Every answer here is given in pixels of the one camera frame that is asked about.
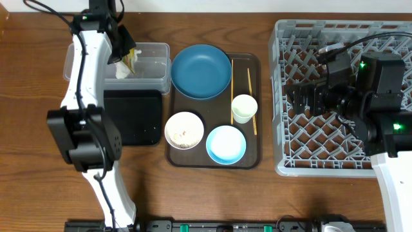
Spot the white paper cup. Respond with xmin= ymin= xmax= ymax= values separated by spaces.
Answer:
xmin=231 ymin=94 xmax=258 ymax=124

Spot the dark blue plate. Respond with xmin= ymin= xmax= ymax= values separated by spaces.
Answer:
xmin=171 ymin=44 xmax=232 ymax=100

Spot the light blue small bowl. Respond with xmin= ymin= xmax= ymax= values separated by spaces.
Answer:
xmin=205 ymin=126 xmax=247 ymax=166

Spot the white bowl with food residue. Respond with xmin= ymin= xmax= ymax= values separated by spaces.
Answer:
xmin=164 ymin=111 xmax=205 ymax=150

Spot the yellow green snack wrapper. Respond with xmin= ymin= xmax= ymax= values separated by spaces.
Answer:
xmin=122 ymin=48 xmax=137 ymax=74

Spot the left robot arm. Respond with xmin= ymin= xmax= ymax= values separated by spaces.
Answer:
xmin=47 ymin=0 xmax=138 ymax=231

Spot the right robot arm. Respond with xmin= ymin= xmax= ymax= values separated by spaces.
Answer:
xmin=284 ymin=52 xmax=411 ymax=231

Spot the clear plastic waste bin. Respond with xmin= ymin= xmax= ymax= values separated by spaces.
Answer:
xmin=62 ymin=41 xmax=172 ymax=95

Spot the grey dishwasher rack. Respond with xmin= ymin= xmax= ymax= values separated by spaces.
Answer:
xmin=268 ymin=19 xmax=411 ymax=178

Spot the right wooden chopstick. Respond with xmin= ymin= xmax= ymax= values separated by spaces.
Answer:
xmin=247 ymin=68 xmax=258 ymax=135

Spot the wooden chopstick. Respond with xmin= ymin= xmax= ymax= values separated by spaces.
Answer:
xmin=230 ymin=59 xmax=234 ymax=125
xmin=247 ymin=68 xmax=258 ymax=135

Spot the black rectangular tray bin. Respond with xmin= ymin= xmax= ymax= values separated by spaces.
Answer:
xmin=104 ymin=90 xmax=162 ymax=146

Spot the left wooden chopstick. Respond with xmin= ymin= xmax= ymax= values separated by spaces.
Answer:
xmin=230 ymin=59 xmax=234 ymax=125

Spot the dark brown serving tray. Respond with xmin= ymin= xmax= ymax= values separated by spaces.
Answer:
xmin=165 ymin=53 xmax=262 ymax=169

